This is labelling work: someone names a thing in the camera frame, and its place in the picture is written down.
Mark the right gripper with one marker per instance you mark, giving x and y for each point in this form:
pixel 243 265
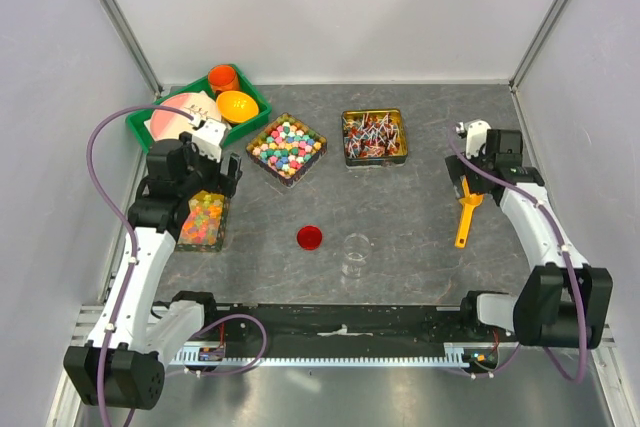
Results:
pixel 458 168

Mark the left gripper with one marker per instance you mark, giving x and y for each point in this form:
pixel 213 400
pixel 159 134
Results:
pixel 224 183

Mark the yellow plastic scoop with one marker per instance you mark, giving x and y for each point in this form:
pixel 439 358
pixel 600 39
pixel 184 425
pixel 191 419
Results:
pixel 469 202

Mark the tin of pastel star candies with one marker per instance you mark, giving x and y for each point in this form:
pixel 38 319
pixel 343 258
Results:
pixel 287 149

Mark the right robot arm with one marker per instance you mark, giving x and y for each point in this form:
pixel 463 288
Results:
pixel 565 300

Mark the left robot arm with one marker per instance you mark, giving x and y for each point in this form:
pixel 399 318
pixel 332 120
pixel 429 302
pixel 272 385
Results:
pixel 122 364

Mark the tin of bright star candies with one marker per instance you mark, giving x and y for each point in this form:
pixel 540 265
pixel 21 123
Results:
pixel 205 228

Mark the orange plastic bowl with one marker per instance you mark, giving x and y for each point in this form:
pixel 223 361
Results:
pixel 236 107

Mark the pink white plate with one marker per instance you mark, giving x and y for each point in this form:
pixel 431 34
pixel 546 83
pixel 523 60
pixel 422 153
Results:
pixel 169 125

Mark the orange plastic cup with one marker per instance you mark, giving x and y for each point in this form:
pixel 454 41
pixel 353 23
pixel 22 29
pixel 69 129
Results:
pixel 223 78

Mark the red round lid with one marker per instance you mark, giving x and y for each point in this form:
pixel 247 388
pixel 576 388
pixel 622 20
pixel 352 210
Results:
pixel 309 237

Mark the green plastic tray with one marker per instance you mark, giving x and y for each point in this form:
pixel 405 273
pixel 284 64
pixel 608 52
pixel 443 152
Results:
pixel 139 121

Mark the tin of lollipops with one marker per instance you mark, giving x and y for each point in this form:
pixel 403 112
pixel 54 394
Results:
pixel 374 138

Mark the clear glass jar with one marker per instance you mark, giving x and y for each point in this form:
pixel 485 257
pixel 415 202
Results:
pixel 356 251

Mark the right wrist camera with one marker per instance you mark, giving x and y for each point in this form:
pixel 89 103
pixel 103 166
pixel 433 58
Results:
pixel 475 135

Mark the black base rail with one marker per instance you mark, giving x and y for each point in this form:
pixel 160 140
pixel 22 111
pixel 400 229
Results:
pixel 307 330

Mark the grey cable duct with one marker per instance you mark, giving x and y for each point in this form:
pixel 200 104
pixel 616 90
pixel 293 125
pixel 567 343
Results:
pixel 197 356

